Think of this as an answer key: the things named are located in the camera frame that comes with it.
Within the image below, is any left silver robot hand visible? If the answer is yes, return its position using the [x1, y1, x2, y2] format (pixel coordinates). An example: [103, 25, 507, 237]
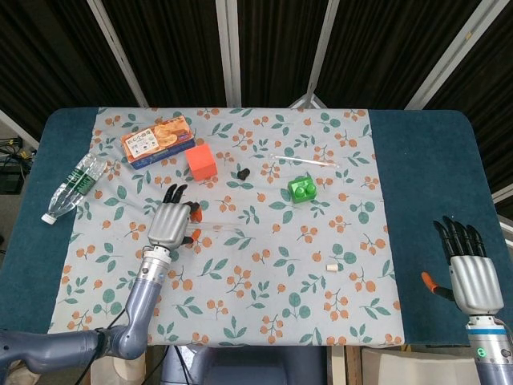
[147, 183, 201, 250]

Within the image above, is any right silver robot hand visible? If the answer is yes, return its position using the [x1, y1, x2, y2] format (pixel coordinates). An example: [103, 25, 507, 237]
[420, 216, 505, 316]

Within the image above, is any clear pipette tube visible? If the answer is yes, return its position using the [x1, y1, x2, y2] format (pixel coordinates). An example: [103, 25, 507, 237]
[198, 222, 242, 234]

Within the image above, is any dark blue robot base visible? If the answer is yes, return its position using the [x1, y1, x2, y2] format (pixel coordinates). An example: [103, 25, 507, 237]
[162, 345, 328, 385]

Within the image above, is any orange cube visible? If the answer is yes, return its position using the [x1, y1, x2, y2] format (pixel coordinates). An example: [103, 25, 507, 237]
[185, 144, 219, 182]

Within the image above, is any orange biscuit box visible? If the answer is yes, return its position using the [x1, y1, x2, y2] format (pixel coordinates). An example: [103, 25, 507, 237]
[119, 114, 196, 172]

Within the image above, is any clear plastic water bottle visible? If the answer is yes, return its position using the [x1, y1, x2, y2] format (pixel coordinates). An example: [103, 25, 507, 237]
[41, 152, 108, 225]

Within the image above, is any beige box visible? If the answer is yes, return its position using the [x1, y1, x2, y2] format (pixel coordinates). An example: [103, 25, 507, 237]
[360, 346, 478, 385]

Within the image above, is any floral print tablecloth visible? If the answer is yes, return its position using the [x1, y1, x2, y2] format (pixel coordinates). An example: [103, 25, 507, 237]
[46, 106, 405, 347]

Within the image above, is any teal table cover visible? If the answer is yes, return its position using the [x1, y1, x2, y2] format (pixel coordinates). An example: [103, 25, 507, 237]
[0, 107, 513, 348]

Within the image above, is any green toy brick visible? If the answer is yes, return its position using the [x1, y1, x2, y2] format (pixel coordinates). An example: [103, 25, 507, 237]
[287, 175, 318, 205]

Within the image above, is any clear glass pipette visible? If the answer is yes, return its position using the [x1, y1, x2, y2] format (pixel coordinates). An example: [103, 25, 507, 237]
[272, 154, 340, 169]

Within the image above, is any white bag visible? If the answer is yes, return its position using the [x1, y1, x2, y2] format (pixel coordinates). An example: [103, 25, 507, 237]
[90, 355, 147, 385]

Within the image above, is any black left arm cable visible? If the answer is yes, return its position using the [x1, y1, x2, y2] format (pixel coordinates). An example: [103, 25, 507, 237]
[78, 308, 130, 385]

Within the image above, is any bundle of floor cables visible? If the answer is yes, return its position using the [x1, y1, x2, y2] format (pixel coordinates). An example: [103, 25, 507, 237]
[0, 136, 38, 162]

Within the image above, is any white frame pole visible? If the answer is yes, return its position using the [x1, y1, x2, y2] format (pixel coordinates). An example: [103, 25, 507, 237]
[86, 0, 150, 108]
[215, 0, 244, 108]
[404, 0, 513, 111]
[290, 0, 342, 109]

